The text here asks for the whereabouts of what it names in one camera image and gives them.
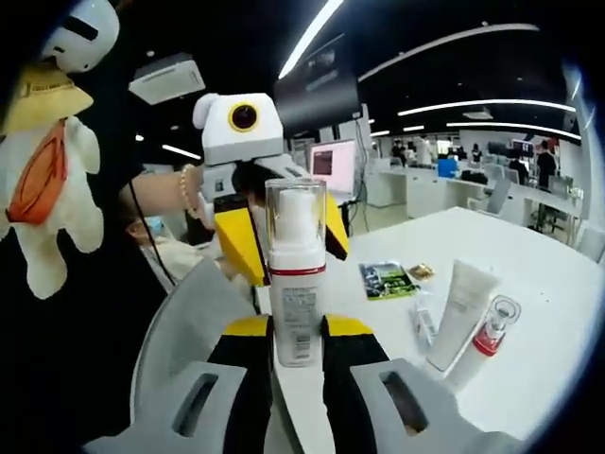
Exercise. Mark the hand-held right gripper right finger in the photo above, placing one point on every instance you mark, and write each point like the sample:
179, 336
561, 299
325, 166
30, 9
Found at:
350, 392

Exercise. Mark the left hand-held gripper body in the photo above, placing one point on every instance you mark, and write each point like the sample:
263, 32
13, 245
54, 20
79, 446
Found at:
222, 142

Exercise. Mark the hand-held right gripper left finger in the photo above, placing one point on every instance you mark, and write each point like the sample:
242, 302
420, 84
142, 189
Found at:
236, 388

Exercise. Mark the green skincare mask packet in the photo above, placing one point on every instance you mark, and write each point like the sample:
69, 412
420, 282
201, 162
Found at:
385, 281

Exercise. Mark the small white skincare bottle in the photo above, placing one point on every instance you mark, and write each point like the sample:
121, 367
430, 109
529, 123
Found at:
423, 321
295, 293

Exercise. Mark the gold skincare sachet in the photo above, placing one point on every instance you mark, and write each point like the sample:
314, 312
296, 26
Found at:
420, 271

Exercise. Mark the white skincare tube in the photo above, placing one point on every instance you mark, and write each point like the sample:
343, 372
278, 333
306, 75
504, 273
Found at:
465, 312

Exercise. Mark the tall skincare bottle red collar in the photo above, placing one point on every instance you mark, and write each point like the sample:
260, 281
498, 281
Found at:
487, 340

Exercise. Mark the person's left hand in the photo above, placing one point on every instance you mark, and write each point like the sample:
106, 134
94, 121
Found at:
202, 201

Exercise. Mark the computer monitor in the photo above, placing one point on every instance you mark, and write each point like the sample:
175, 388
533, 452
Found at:
333, 165

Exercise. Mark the ceiling air conditioner unit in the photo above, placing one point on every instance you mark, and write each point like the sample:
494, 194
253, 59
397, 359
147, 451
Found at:
167, 78

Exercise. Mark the grey mesh office chair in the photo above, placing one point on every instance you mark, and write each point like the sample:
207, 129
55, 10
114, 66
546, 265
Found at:
189, 312

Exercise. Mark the hanging black screen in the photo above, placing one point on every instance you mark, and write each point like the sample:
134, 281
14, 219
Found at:
316, 90

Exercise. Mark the white chair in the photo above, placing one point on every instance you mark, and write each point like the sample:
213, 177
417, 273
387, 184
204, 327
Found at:
500, 194

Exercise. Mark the person's black shirt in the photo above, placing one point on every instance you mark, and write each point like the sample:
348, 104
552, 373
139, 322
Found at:
71, 369

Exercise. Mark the white worn device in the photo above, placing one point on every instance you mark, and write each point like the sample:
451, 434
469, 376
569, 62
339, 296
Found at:
85, 33

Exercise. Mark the plush duck toy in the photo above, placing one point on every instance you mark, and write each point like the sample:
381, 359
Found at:
52, 189

